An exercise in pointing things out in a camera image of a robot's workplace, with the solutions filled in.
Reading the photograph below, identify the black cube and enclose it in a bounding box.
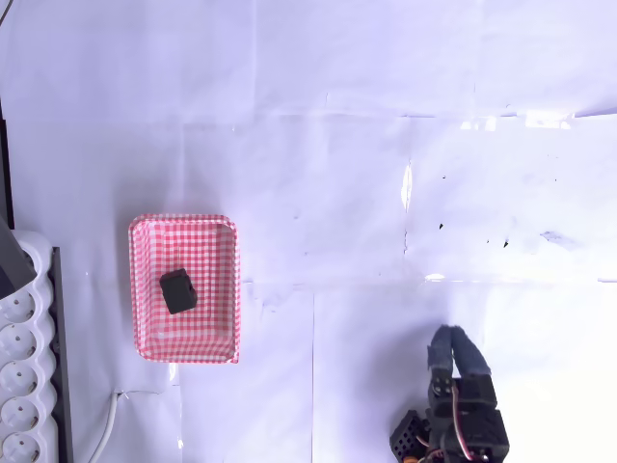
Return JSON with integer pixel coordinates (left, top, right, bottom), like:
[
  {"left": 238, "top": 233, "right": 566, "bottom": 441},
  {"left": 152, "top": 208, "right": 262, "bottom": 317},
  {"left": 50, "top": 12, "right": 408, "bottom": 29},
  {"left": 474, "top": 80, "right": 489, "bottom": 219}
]
[{"left": 158, "top": 267, "right": 200, "bottom": 315}]

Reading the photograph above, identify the red checkered paper tray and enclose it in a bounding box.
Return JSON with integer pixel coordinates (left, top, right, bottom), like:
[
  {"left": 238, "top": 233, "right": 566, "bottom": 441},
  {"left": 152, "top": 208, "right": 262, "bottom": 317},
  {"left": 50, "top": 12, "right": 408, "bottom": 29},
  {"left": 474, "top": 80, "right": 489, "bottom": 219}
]
[{"left": 127, "top": 213, "right": 242, "bottom": 365}]

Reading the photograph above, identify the white power strip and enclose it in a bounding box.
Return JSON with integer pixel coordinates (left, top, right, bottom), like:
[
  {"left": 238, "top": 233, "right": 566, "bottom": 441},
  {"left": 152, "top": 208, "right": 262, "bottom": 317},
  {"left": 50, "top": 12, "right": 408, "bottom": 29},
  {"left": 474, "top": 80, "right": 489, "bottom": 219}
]
[{"left": 0, "top": 230, "right": 56, "bottom": 463}]

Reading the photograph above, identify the grey slanted stand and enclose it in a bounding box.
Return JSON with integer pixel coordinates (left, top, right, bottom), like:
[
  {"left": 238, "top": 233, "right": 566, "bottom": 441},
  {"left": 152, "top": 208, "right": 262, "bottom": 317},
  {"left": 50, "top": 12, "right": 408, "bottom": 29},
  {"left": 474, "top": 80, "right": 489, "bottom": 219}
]
[{"left": 0, "top": 211, "right": 38, "bottom": 301}]

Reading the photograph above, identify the white power cable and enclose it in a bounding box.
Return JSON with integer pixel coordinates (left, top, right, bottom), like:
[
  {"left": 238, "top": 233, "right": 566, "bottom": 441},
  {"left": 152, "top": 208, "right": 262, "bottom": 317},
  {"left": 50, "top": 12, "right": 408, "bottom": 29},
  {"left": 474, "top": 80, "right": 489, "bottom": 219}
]
[{"left": 88, "top": 391, "right": 122, "bottom": 463}]

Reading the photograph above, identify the black shelf rail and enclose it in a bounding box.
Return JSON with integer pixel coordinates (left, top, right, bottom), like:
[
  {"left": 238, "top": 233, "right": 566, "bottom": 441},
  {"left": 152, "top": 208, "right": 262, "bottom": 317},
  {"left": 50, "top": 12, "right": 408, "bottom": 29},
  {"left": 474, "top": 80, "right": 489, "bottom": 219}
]
[{"left": 47, "top": 246, "right": 75, "bottom": 463}]

